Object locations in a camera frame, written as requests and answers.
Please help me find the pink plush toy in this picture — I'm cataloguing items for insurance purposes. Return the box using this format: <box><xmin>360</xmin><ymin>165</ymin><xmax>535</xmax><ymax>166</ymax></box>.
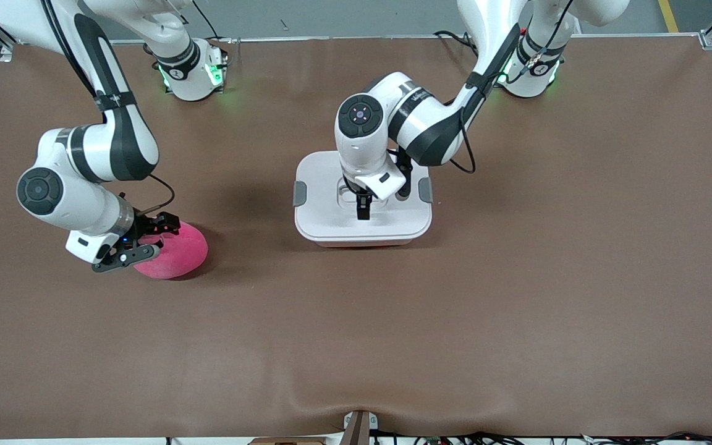
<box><xmin>132</xmin><ymin>221</ymin><xmax>209</xmax><ymax>281</ymax></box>

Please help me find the white box lid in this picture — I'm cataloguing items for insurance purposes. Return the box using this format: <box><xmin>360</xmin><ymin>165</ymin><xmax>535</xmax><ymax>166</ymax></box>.
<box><xmin>294</xmin><ymin>150</ymin><xmax>433</xmax><ymax>243</ymax></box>

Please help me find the pink translucent plastic box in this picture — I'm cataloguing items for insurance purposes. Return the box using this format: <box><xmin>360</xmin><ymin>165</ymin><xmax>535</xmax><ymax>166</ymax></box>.
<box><xmin>310</xmin><ymin>238</ymin><xmax>422</xmax><ymax>248</ymax></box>

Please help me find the brown table mat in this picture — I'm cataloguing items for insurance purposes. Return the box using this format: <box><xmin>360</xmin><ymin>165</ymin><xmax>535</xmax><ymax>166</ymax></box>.
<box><xmin>0</xmin><ymin>34</ymin><xmax>712</xmax><ymax>441</ymax></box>

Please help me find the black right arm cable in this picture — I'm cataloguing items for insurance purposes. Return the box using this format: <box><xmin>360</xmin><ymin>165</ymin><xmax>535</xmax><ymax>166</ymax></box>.
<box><xmin>41</xmin><ymin>0</ymin><xmax>176</xmax><ymax>217</ymax></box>

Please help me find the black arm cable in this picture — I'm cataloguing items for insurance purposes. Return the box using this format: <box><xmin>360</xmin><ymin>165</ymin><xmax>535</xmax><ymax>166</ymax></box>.
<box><xmin>449</xmin><ymin>0</ymin><xmax>579</xmax><ymax>174</ymax></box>
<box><xmin>41</xmin><ymin>0</ymin><xmax>176</xmax><ymax>217</ymax></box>

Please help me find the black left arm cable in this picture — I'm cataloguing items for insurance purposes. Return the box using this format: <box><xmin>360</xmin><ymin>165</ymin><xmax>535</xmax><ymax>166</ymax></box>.
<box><xmin>449</xmin><ymin>0</ymin><xmax>579</xmax><ymax>174</ymax></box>

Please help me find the black left base cable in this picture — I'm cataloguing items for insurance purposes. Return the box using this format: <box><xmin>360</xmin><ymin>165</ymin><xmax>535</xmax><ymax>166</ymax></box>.
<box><xmin>433</xmin><ymin>30</ymin><xmax>480</xmax><ymax>59</ymax></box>

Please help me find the black base cable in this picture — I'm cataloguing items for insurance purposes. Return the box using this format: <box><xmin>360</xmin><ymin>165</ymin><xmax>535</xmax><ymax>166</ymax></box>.
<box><xmin>433</xmin><ymin>30</ymin><xmax>480</xmax><ymax>59</ymax></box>
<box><xmin>192</xmin><ymin>0</ymin><xmax>224</xmax><ymax>44</ymax></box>

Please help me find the black right base cable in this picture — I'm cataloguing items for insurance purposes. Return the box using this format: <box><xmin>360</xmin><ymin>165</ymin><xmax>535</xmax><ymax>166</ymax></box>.
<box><xmin>192</xmin><ymin>0</ymin><xmax>224</xmax><ymax>44</ymax></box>

